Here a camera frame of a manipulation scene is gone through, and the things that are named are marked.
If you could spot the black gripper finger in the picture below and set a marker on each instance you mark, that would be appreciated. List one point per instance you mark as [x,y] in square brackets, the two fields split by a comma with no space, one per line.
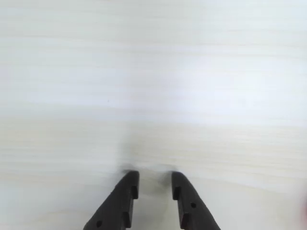
[189,215]
[115,206]

